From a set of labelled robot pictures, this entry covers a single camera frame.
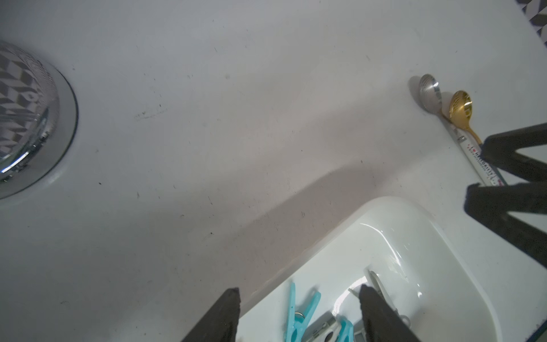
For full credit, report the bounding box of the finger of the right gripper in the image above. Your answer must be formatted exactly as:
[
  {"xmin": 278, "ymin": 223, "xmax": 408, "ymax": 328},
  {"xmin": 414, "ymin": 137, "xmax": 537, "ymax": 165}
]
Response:
[
  {"xmin": 464, "ymin": 182, "xmax": 546, "ymax": 267},
  {"xmin": 480, "ymin": 123, "xmax": 546, "ymax": 182}
]

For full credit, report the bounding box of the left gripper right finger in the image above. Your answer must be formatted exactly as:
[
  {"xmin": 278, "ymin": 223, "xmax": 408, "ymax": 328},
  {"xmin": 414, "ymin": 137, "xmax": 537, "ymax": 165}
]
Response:
[{"xmin": 359, "ymin": 285, "xmax": 420, "ymax": 342}]

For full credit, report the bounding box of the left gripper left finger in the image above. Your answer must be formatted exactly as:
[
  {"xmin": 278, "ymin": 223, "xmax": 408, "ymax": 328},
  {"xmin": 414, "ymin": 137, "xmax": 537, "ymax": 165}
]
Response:
[{"xmin": 182, "ymin": 287, "xmax": 241, "ymax": 342}]

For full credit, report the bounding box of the grey clothespin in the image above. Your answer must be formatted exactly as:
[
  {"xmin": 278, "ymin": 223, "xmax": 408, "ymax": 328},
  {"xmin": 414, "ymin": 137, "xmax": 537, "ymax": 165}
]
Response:
[
  {"xmin": 301, "ymin": 312, "xmax": 341, "ymax": 342},
  {"xmin": 367, "ymin": 269, "xmax": 412, "ymax": 328}
]

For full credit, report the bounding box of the teal clothespin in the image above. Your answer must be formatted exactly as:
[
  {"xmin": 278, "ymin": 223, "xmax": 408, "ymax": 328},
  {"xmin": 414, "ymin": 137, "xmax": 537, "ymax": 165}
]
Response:
[
  {"xmin": 284, "ymin": 283, "xmax": 321, "ymax": 342},
  {"xmin": 336, "ymin": 317, "xmax": 354, "ymax": 342}
]

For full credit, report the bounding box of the white plastic storage box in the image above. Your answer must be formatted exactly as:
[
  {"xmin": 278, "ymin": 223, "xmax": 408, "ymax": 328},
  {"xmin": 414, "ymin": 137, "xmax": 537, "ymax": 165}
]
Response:
[{"xmin": 236, "ymin": 197, "xmax": 501, "ymax": 341}]

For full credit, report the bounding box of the gold spoon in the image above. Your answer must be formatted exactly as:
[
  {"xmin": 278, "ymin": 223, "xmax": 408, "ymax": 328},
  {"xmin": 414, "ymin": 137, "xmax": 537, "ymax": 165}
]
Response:
[{"xmin": 449, "ymin": 90, "xmax": 482, "ymax": 145}]

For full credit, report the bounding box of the silver spoon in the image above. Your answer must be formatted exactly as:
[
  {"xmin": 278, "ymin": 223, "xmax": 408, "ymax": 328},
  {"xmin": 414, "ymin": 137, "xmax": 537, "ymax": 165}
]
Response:
[{"xmin": 418, "ymin": 74, "xmax": 507, "ymax": 186}]

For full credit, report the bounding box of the chrome wire stand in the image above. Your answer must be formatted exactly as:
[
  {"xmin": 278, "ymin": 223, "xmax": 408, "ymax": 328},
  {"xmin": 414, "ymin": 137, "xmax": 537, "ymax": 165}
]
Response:
[{"xmin": 1, "ymin": 41, "xmax": 79, "ymax": 198}]

